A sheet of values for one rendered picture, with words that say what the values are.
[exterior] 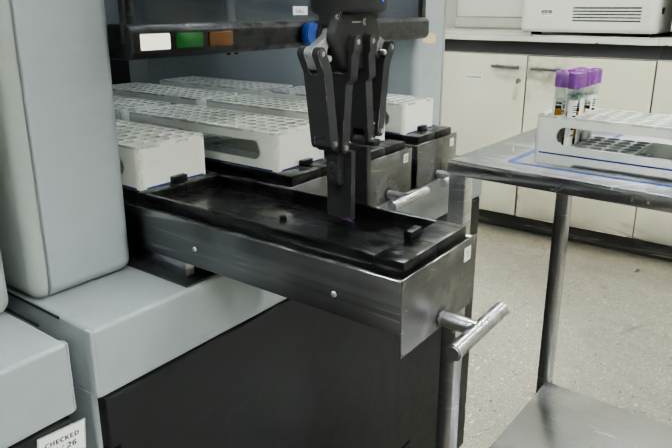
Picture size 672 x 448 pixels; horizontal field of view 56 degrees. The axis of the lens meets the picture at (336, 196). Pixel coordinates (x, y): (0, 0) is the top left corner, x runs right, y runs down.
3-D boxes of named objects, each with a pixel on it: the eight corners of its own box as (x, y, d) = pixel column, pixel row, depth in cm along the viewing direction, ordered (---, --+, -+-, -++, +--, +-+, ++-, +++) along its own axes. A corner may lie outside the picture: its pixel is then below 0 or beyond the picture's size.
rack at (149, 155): (8, 164, 89) (1, 120, 87) (73, 152, 96) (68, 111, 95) (142, 202, 72) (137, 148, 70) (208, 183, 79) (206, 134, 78)
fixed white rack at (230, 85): (159, 108, 138) (157, 79, 136) (195, 103, 146) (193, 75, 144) (260, 122, 121) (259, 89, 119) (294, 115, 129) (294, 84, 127)
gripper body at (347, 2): (343, -28, 65) (343, 65, 68) (289, -31, 58) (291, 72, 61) (407, -30, 61) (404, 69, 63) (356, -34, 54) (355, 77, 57)
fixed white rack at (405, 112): (267, 123, 120) (266, 90, 118) (301, 116, 128) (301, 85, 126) (403, 143, 103) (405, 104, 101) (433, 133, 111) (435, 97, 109)
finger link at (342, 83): (363, 36, 60) (355, 34, 59) (355, 154, 62) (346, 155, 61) (330, 35, 62) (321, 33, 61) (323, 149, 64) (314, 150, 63)
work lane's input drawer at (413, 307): (-11, 210, 91) (-21, 148, 89) (77, 188, 102) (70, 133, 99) (448, 380, 50) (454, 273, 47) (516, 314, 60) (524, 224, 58)
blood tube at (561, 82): (558, 159, 82) (572, 72, 79) (546, 159, 82) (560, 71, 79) (553, 156, 84) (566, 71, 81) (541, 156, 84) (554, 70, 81)
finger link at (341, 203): (355, 150, 63) (351, 151, 62) (355, 217, 65) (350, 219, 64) (331, 146, 64) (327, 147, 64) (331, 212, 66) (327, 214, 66)
